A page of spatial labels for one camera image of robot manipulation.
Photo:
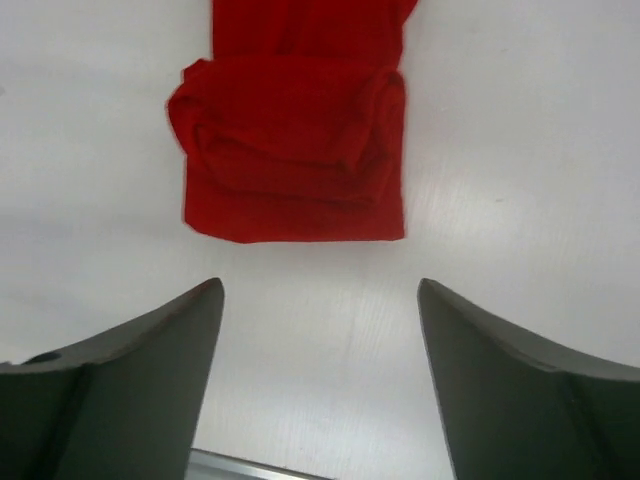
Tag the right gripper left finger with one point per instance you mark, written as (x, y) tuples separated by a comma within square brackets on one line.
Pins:
[(123, 404)]

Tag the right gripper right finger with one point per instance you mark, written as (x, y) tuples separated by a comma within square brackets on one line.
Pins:
[(516, 405)]

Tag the red t shirt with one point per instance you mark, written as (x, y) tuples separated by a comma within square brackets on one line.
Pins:
[(293, 128)]

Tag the aluminium mounting rail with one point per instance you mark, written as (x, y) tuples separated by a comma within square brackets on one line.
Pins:
[(208, 465)]

